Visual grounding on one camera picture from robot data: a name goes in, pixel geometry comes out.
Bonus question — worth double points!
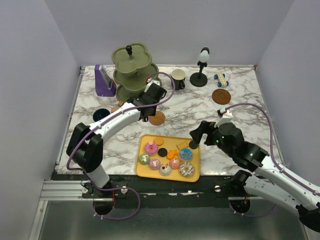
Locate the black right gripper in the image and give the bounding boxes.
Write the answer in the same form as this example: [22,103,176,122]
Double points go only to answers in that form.
[189,119,234,158]

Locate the metal serving tongs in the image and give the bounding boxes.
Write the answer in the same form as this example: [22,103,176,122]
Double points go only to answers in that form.
[140,113,149,122]

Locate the white sprinkled donut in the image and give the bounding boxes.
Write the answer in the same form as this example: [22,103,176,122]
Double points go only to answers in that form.
[179,162,195,177]

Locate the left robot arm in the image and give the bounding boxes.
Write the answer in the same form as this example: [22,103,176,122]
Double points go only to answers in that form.
[66,83,167,198]

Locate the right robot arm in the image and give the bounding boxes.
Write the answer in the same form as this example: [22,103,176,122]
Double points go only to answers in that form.
[189,121,320,232]

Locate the black patterned sandwich cookie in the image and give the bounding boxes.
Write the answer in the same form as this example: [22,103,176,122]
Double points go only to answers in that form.
[188,140,199,150]

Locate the light wooden coaster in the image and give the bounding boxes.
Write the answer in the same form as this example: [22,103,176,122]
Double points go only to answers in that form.
[149,111,166,126]

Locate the rectangular beige biscuit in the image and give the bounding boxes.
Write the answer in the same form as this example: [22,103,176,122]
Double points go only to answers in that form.
[176,140,189,150]

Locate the black cream mug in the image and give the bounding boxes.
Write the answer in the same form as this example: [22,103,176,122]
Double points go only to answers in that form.
[171,69,186,91]

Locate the green tiered cake stand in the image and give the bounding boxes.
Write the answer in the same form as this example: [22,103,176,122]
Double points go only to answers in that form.
[111,42,162,102]

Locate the blue frosted donut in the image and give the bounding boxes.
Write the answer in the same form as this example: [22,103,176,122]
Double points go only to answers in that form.
[179,148,193,162]

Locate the dark wooden coaster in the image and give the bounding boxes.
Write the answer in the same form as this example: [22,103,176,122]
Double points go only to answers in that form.
[212,88,231,105]

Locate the orange fish cookie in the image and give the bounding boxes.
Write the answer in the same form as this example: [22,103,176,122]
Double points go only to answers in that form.
[166,149,178,160]

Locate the yellow serving tray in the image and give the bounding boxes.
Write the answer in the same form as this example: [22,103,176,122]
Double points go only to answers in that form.
[135,134,200,183]

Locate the round orange biscuit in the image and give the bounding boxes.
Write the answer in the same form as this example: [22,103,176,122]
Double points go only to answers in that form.
[153,136,164,146]

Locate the black lamp white bulb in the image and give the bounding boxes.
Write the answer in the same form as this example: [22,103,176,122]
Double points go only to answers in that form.
[189,46,210,88]

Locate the toy car blue wheels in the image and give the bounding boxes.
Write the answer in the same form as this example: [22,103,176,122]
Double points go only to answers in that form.
[214,72,229,88]

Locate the pink snowball cake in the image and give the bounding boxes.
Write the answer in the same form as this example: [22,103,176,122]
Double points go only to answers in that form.
[169,156,181,170]

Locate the purple box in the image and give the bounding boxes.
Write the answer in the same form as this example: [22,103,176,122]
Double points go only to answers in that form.
[94,64,117,97]

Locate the pink frosted donut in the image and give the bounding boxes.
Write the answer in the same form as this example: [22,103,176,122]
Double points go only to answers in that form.
[144,141,159,156]

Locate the grey snowball cake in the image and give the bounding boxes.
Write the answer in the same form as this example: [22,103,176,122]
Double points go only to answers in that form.
[159,163,172,176]

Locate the dark blue mug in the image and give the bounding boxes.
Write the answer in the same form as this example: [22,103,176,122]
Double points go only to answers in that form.
[92,108,111,122]

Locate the purple snowball cake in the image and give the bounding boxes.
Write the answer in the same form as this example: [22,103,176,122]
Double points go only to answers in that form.
[149,158,161,171]

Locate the green snowball cake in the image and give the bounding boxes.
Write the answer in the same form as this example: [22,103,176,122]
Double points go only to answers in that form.
[138,153,150,166]

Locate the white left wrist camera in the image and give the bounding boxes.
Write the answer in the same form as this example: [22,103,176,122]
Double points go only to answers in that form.
[146,77,162,86]

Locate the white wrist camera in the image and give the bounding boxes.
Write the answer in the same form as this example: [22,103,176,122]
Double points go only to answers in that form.
[215,107,233,127]
[146,77,162,86]

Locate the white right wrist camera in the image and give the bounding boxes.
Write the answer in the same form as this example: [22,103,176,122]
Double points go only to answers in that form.
[215,107,233,127]

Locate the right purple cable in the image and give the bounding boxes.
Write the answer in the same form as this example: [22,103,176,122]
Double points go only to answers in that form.
[223,102,320,217]

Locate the purple cable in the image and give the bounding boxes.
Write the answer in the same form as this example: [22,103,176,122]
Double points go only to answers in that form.
[223,102,320,217]
[66,71,176,221]

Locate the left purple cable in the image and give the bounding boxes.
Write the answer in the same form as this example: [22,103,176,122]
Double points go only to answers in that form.
[66,71,176,221]

